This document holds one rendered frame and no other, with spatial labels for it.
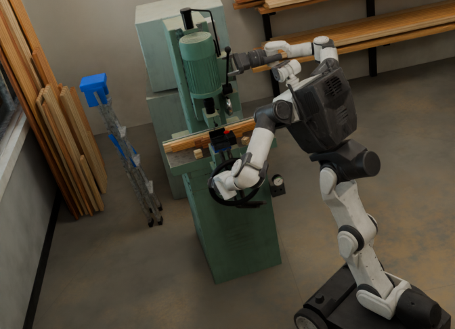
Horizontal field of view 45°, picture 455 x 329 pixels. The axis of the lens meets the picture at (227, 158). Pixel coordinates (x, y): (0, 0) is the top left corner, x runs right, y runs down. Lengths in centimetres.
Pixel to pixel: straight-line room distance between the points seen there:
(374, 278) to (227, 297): 97
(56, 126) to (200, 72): 158
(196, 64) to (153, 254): 153
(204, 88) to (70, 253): 180
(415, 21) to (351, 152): 296
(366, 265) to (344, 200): 38
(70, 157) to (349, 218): 231
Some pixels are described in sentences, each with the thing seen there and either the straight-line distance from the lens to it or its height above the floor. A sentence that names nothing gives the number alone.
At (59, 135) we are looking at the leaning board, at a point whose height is 71.
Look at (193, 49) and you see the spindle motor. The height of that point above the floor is 147.
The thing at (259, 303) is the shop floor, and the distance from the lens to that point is 332.
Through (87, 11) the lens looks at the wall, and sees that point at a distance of 521.
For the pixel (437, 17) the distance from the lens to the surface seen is 537.
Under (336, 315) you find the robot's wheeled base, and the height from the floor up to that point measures 17.
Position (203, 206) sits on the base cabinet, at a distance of 311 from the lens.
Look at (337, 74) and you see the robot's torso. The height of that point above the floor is 141.
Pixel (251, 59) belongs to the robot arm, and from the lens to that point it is 287.
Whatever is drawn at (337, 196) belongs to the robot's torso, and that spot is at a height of 86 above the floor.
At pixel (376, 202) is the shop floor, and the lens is 397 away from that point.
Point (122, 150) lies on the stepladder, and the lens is 376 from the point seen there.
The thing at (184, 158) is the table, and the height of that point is 90.
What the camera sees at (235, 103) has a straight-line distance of 321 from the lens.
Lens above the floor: 239
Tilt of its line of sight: 31 degrees down
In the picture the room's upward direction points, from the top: 12 degrees counter-clockwise
